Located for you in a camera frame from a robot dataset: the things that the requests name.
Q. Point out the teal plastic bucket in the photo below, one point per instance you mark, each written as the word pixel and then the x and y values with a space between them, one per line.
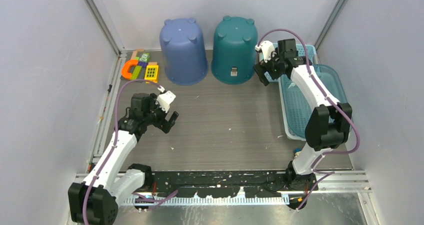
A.
pixel 234 55

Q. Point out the blue plastic bucket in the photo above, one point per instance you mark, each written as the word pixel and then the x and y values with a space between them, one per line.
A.
pixel 183 49

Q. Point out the teal plastic basket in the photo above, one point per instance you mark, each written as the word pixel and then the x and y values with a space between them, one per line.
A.
pixel 296 109

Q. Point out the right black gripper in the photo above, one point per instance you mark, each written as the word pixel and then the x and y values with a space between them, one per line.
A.
pixel 259 69

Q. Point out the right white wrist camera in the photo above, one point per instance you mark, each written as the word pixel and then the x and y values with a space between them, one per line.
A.
pixel 267 49

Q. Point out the white cable duct strip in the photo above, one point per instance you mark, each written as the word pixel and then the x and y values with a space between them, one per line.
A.
pixel 227 201

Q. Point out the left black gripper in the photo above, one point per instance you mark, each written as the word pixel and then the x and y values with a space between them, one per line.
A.
pixel 163 124

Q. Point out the orange toy arch block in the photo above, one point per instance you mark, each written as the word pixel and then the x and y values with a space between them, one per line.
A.
pixel 125 72

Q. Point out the lime green long brick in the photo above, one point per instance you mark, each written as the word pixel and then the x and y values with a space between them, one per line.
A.
pixel 136 72

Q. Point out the yellow toy block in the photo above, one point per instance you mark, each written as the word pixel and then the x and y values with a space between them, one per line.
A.
pixel 152 73

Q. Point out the purple toy block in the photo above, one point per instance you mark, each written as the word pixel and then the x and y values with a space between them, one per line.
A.
pixel 143 64

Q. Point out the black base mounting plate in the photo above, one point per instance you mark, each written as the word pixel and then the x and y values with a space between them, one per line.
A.
pixel 228 184

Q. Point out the green numbered toy block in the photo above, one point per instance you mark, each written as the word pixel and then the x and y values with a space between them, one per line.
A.
pixel 145 57

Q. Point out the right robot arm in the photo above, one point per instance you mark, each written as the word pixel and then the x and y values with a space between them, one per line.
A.
pixel 330 121

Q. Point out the small toy car blue wheels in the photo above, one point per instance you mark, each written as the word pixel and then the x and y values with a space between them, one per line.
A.
pixel 296 152

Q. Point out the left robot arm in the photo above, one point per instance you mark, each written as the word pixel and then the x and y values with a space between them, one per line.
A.
pixel 96 200

